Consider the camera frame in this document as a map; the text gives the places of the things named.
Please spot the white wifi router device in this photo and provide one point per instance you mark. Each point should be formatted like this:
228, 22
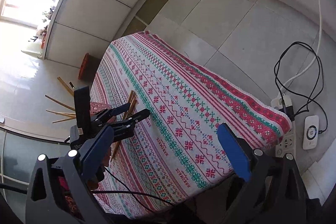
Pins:
311, 131

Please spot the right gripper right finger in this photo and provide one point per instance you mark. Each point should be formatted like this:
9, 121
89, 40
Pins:
242, 157

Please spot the pink plastic utensil basket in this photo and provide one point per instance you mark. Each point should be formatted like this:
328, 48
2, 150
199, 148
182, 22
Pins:
100, 112

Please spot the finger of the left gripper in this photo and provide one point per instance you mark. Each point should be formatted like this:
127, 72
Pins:
125, 129
119, 110

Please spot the white power strip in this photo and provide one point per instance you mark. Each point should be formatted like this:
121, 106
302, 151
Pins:
286, 143

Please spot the embroidered patterned tablecloth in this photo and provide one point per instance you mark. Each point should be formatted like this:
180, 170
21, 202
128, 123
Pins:
175, 153

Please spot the floral sleeve right forearm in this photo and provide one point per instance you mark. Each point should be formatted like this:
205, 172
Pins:
70, 204

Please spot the red-rimmed brown trash bin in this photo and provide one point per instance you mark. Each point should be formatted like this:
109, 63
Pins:
88, 68

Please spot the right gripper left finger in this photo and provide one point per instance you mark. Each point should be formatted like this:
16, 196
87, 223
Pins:
93, 151

